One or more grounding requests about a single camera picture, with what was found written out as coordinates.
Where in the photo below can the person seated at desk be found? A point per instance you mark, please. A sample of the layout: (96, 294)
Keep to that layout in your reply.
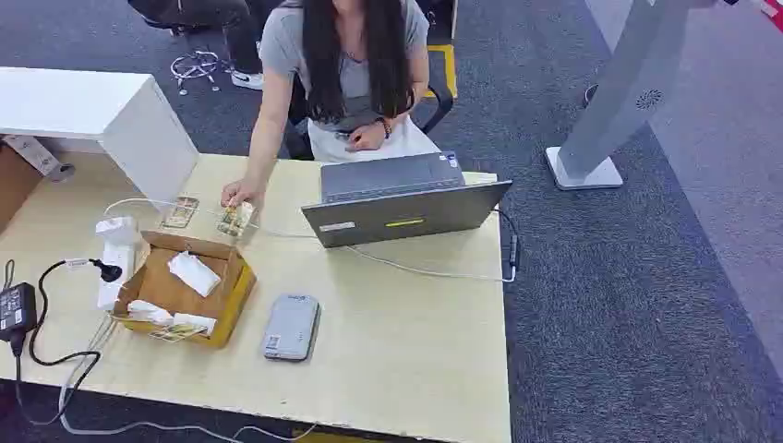
(355, 73)

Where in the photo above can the chrome chair base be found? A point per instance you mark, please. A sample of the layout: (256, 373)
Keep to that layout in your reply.
(194, 66)

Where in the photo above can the person in dark trousers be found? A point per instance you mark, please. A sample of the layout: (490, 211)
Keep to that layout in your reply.
(238, 30)

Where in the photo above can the white cabinet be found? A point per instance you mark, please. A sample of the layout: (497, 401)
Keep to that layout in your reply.
(92, 104)

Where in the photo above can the clear sleeved card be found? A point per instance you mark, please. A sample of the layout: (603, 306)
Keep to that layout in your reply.
(235, 220)
(180, 212)

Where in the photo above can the grey floor stand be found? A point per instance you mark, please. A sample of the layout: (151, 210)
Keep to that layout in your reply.
(624, 92)

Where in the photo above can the red object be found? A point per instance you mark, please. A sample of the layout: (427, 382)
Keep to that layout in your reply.
(774, 11)

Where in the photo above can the yellow and black frame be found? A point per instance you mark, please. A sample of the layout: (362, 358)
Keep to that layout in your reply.
(445, 61)

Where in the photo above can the printed card in sleeve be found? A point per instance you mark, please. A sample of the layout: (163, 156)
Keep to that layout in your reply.
(176, 333)

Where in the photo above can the cardboard tube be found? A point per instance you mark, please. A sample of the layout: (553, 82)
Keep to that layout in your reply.
(40, 158)

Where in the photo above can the white plug adapter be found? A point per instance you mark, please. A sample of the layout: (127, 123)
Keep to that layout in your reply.
(116, 228)

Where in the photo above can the black power brick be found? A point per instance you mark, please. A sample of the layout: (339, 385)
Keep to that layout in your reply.
(16, 309)

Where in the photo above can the brown cardboard box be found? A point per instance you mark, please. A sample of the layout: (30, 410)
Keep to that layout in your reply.
(15, 186)

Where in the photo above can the grey flat power bank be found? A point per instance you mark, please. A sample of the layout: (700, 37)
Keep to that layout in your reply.
(291, 328)

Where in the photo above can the grey laptop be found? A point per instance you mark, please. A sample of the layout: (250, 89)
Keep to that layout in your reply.
(397, 208)

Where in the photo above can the person's left hand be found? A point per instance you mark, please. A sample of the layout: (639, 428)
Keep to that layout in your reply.
(369, 137)

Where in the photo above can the white power strip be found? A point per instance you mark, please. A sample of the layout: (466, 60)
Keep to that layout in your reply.
(116, 269)

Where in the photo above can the white shoe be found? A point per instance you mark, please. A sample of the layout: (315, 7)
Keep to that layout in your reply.
(248, 79)

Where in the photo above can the person's right hand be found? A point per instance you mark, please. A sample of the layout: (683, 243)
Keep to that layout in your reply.
(243, 194)

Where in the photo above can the wooden card box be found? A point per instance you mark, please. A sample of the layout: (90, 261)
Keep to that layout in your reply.
(159, 287)

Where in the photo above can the large white paper wad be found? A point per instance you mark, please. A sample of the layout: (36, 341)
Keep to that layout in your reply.
(194, 274)

